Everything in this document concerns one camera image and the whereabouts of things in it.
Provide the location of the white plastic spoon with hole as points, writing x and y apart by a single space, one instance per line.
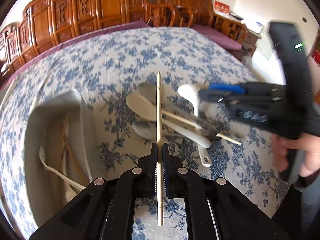
204 156

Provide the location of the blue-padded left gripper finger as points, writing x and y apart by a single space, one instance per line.
215 209
227 88

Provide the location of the red greeting card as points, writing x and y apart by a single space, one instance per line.
221 8

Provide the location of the person's right hand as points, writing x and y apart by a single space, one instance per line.
306 142

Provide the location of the carved wooden armchair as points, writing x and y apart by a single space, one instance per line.
204 15

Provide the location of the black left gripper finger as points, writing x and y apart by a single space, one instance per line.
216 95
106 210

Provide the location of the white plastic fork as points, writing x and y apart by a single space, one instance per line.
42 156

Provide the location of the white ceramic spoon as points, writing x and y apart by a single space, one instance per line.
190 93

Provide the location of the purple armchair cushion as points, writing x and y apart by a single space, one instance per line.
217 37

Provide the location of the carved wooden sofa bench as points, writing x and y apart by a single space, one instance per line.
47 23

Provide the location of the dark wooden chopstick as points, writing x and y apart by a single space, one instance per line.
65 130

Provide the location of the rectangular metal tray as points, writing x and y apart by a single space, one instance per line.
47 192

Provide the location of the white wall breaker box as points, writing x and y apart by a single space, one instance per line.
266 47

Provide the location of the blue floral tablecloth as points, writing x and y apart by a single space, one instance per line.
105 69

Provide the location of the light bamboo chopstick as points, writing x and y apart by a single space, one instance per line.
160 187

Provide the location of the wooden side table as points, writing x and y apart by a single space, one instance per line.
250 41

